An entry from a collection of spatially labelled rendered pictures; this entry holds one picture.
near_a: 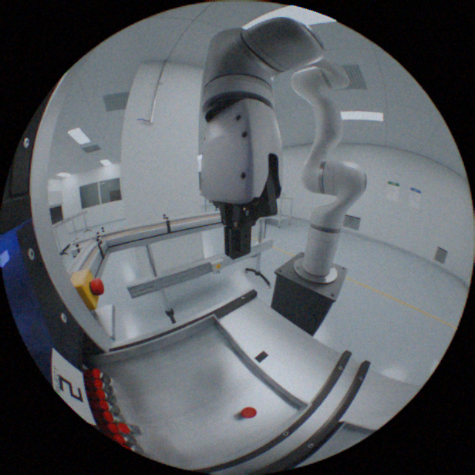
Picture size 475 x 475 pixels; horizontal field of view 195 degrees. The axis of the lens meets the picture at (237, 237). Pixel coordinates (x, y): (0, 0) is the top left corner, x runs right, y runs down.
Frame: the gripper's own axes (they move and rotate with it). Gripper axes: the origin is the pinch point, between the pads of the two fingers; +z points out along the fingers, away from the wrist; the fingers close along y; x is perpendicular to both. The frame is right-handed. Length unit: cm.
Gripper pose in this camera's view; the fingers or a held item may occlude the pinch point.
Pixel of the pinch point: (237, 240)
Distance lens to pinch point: 17.6
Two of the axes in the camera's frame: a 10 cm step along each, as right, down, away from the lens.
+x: 7.9, -2.2, 5.7
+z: 0.0, 9.4, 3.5
